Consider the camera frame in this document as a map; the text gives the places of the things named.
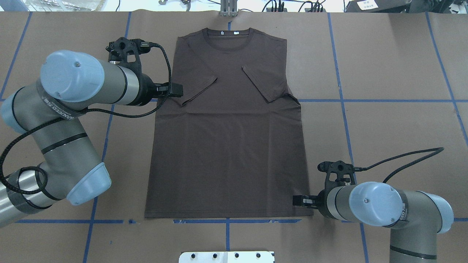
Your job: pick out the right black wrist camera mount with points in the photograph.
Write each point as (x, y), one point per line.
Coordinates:
(337, 174)

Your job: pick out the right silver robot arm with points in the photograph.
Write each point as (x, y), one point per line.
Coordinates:
(414, 218)

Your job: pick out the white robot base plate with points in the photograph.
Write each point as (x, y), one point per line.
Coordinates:
(228, 257)

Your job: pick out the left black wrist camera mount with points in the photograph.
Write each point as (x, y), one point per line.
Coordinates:
(126, 53)

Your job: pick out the dark brown t-shirt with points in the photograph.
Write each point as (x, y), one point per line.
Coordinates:
(232, 146)

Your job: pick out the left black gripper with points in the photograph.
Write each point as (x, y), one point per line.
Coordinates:
(146, 90)

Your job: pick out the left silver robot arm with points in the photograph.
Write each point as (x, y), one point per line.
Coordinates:
(49, 110)

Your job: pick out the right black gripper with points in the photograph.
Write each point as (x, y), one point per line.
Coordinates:
(322, 199)

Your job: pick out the aluminium profile post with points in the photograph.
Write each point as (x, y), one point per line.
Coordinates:
(228, 8)

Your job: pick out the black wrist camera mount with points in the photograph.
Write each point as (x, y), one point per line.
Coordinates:
(337, 174)
(126, 53)

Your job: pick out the brown paper table cover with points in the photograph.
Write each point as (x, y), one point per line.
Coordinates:
(371, 86)

